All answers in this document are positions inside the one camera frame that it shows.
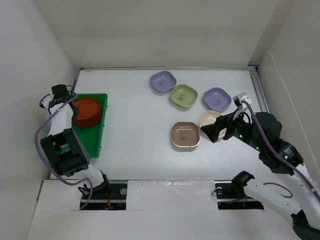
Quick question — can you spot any cream square dish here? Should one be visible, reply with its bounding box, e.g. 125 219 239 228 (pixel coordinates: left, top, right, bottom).
199 110 227 139

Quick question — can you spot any right aluminium frame rail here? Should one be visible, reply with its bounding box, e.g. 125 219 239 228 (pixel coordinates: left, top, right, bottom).
248 65 270 113

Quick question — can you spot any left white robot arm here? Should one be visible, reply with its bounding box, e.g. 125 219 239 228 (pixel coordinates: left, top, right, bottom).
34 84 112 199

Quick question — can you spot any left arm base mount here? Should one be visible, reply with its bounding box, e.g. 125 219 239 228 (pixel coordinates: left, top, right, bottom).
79 181 128 211

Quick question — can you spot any purple square dish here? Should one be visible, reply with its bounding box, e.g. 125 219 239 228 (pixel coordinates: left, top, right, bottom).
202 87 232 111
149 70 177 93

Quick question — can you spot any green square dish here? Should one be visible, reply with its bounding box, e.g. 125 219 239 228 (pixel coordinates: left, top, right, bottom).
169 84 198 108

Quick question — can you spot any right purple square dish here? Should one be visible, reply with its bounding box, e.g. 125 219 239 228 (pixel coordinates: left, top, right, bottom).
202 87 232 111

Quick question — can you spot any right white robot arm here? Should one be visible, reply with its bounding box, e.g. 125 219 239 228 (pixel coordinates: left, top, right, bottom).
200 112 320 240

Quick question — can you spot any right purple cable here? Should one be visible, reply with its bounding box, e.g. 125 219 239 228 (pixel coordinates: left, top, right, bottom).
243 101 318 198

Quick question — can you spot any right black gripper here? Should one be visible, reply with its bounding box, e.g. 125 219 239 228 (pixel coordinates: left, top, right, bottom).
200 106 264 151

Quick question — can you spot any brown square dish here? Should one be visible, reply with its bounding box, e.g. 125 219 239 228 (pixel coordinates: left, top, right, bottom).
171 121 200 148

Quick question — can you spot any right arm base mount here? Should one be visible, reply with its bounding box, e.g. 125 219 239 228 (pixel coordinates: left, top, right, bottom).
211 180 264 210

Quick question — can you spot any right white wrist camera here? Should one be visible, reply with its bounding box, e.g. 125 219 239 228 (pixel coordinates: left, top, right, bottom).
232 92 252 110

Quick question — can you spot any upper left purple square dish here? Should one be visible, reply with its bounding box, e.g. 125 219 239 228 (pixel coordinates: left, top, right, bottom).
149 70 177 93

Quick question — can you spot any green plastic bin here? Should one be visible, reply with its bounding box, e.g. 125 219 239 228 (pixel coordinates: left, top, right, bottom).
47 93 109 159

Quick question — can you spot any red round plate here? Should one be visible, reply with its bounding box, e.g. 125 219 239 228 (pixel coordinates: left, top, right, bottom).
74 97 103 129

